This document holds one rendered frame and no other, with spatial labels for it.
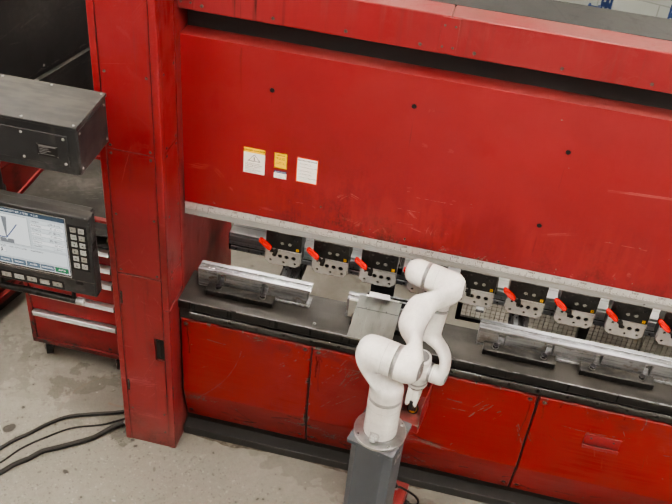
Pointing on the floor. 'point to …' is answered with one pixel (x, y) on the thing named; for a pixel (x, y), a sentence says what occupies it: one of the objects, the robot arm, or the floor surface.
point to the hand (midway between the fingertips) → (412, 406)
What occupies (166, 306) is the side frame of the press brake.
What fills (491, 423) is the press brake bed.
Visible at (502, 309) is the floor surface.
